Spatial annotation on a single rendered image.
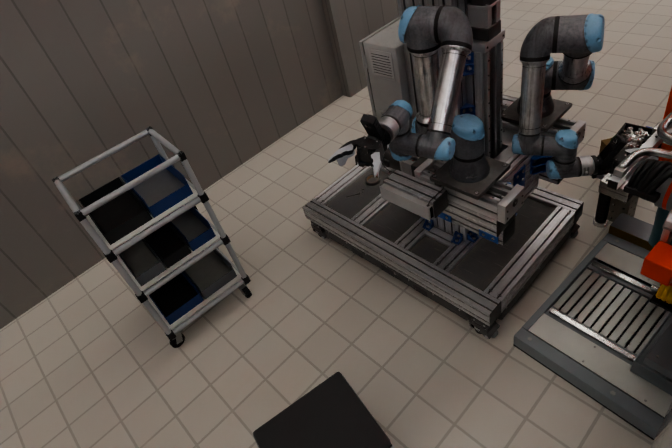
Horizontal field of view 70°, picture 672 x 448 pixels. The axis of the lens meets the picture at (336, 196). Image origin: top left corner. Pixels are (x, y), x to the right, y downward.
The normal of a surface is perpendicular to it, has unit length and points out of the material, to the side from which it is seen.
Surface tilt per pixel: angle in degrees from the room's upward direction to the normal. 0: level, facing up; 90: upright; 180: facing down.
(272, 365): 0
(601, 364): 0
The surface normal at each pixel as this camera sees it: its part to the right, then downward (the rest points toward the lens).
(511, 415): -0.21, -0.75
